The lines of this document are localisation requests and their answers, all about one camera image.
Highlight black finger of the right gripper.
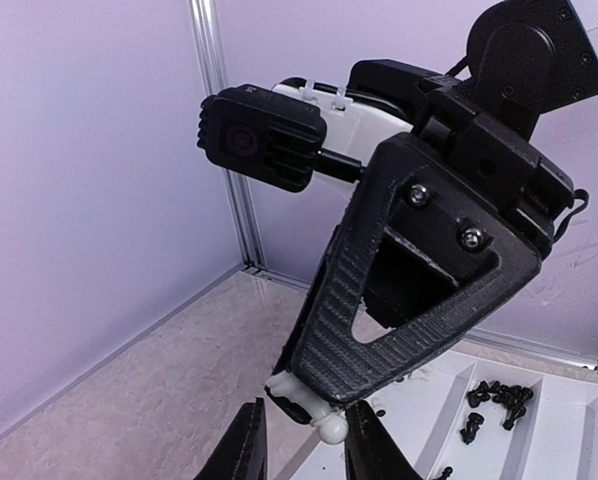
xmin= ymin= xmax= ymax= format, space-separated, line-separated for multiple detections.
xmin=271 ymin=226 xmax=340 ymax=425
xmin=293 ymin=133 xmax=538 ymax=404

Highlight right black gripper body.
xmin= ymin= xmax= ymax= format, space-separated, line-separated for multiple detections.
xmin=348 ymin=60 xmax=575 ymax=275

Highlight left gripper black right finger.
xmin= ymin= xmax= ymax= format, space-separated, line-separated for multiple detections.
xmin=344 ymin=401 xmax=422 ymax=480

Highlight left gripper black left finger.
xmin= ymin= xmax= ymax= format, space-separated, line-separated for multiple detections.
xmin=194 ymin=397 xmax=268 ymax=480

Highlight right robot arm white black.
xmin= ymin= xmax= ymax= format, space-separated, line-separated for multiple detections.
xmin=266 ymin=1 xmax=598 ymax=427

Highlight black chess pieces cluster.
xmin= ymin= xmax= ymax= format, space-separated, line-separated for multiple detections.
xmin=459 ymin=380 xmax=535 ymax=445
xmin=432 ymin=466 xmax=454 ymax=480

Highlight black chess pieces right cluster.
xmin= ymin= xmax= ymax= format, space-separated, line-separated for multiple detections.
xmin=459 ymin=380 xmax=535 ymax=445

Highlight white plastic tray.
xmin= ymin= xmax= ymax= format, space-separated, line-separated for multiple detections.
xmin=273 ymin=344 xmax=598 ymax=480

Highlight right aluminium frame post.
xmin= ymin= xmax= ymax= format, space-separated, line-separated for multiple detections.
xmin=188 ymin=0 xmax=268 ymax=272

